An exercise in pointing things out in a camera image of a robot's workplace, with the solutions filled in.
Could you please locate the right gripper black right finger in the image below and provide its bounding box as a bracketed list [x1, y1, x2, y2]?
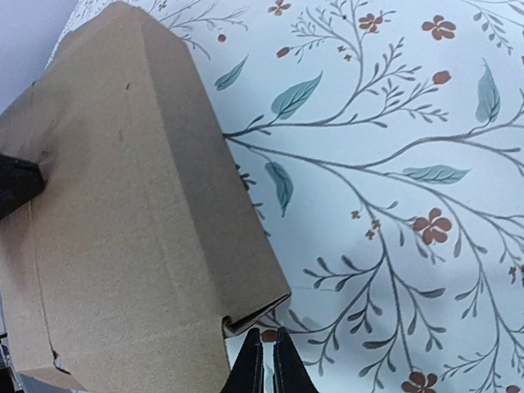
[273, 327, 318, 393]

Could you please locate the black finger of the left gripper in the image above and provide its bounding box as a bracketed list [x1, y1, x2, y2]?
[0, 154, 45, 219]

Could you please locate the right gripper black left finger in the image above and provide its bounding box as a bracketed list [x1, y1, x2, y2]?
[220, 327, 263, 393]

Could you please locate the brown cardboard paper box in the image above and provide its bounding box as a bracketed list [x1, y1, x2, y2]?
[1, 2, 290, 392]

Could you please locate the floral patterned table mat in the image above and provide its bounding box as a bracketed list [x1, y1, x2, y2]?
[61, 0, 524, 393]

